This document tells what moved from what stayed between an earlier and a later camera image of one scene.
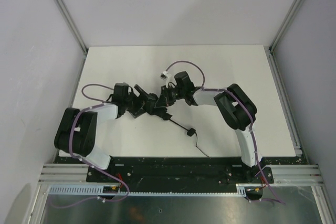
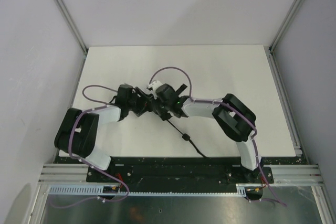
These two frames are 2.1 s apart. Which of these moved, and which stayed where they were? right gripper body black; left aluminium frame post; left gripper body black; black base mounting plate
Moved: right gripper body black
Stayed: left aluminium frame post; left gripper body black; black base mounting plate
